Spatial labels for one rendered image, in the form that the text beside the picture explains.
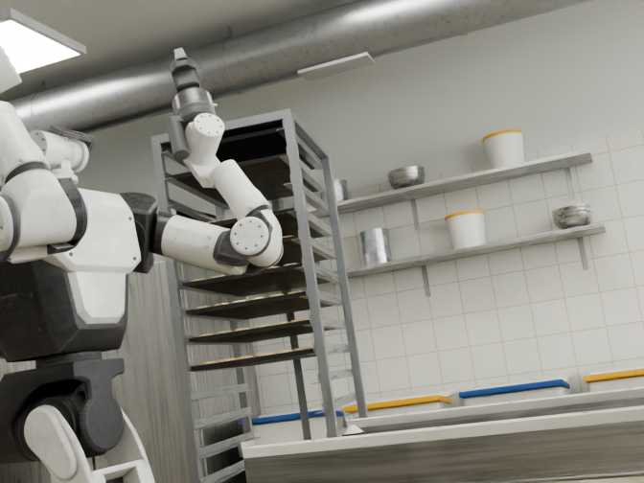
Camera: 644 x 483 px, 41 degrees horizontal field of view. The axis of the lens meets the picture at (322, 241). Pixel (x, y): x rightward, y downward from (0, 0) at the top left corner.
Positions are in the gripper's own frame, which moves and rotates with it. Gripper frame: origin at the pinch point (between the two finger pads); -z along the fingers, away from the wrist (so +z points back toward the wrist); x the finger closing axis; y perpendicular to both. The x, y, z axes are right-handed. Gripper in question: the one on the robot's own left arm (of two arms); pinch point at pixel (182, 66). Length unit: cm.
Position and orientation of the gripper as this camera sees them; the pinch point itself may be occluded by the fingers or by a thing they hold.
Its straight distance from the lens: 200.5
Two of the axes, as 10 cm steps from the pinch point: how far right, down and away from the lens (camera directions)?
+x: -0.6, -5.1, -8.6
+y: -9.6, 2.6, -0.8
